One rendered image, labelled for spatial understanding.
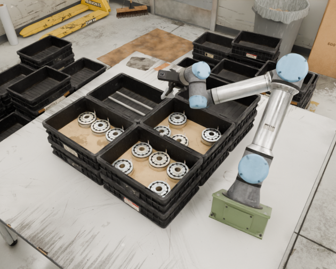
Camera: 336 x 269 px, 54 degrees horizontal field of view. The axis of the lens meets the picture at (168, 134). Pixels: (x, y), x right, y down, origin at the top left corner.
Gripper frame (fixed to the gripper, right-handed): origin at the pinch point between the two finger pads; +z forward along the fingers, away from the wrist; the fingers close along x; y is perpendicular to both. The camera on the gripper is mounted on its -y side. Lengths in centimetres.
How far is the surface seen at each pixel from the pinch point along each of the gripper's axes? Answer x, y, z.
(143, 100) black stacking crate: -2.2, 3.0, 31.3
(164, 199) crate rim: -56, -3, -30
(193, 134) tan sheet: -21.0, 23.0, -0.4
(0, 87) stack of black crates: 9, -78, 168
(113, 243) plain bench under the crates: -79, -13, -8
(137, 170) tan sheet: -45.6, -5.9, -2.8
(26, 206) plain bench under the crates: -71, -48, 23
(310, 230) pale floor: -63, 133, 10
